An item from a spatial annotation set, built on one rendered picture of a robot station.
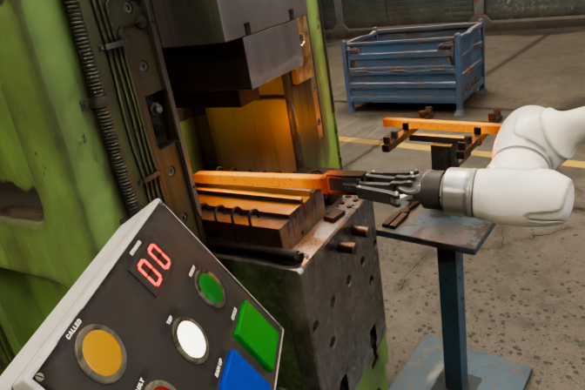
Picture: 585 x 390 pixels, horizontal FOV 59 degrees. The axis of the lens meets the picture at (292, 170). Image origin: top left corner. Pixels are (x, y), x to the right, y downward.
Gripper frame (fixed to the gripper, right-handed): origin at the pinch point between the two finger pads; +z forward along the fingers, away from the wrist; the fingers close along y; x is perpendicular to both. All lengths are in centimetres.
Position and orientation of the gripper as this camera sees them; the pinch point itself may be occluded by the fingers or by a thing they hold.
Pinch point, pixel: (346, 182)
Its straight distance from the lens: 108.2
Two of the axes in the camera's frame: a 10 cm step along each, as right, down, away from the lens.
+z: -8.6, -0.6, 5.1
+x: -1.5, -9.2, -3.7
